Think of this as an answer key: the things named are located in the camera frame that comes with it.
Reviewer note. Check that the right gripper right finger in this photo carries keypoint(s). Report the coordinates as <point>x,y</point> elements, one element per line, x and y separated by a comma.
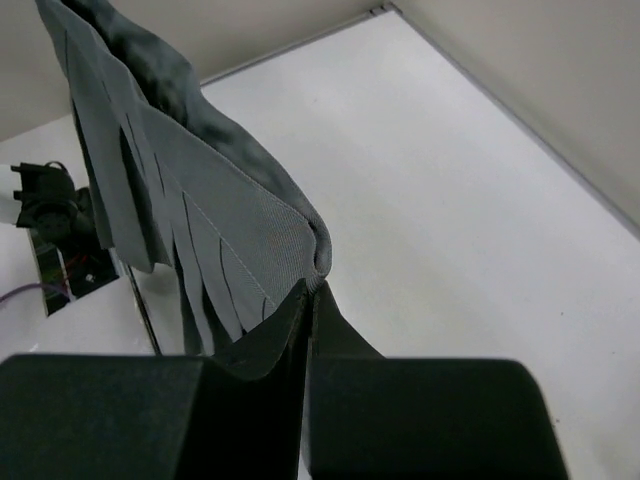
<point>371,417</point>

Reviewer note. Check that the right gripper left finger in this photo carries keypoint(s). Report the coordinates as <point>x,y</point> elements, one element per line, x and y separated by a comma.
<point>235,415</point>

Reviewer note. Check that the grey pleated skirt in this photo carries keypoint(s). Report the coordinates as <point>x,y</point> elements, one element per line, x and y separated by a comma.
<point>177,182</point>

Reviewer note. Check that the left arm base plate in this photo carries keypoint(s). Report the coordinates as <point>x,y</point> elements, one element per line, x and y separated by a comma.
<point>70,276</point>

